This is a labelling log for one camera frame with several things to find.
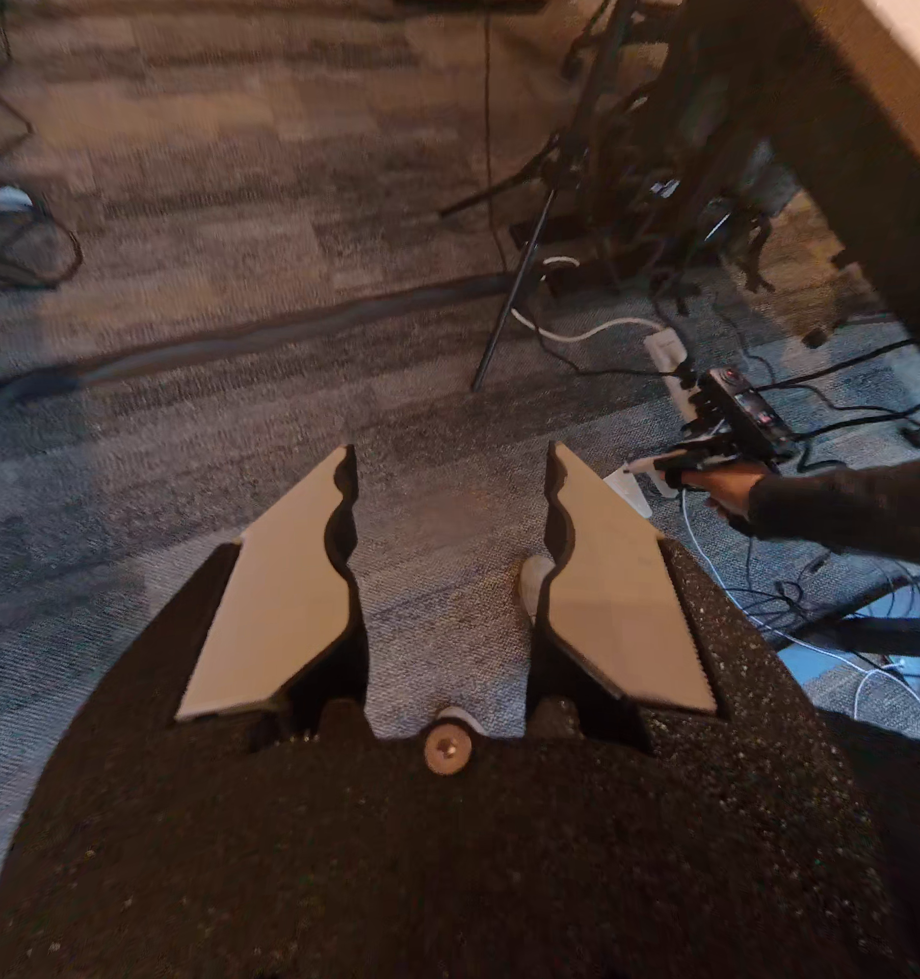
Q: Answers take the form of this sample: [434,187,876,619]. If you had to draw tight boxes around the black floor cables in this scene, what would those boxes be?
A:
[0,1,86,360]

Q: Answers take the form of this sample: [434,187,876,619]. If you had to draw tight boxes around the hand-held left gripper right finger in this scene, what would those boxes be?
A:
[518,441,721,735]

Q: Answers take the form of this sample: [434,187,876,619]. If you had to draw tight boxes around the black tripod stand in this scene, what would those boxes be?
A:
[437,1,652,391]

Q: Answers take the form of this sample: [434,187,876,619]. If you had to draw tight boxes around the tangled cable bundle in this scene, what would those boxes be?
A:
[644,276,920,720]

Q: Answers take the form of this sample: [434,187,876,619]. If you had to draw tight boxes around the white cable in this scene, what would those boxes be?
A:
[509,257,667,345]

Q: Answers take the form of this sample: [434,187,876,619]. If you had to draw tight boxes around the dark floor cable cover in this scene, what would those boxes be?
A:
[0,268,530,411]

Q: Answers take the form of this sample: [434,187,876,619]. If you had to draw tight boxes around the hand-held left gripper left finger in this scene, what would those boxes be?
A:
[174,444,369,728]

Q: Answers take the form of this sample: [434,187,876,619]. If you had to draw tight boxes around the person's right hand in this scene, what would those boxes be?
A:
[682,459,770,529]

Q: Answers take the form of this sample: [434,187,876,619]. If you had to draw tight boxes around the black power strip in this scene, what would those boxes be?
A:
[687,365,800,463]

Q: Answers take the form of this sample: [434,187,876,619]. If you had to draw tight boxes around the white power strip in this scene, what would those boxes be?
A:
[644,325,708,426]

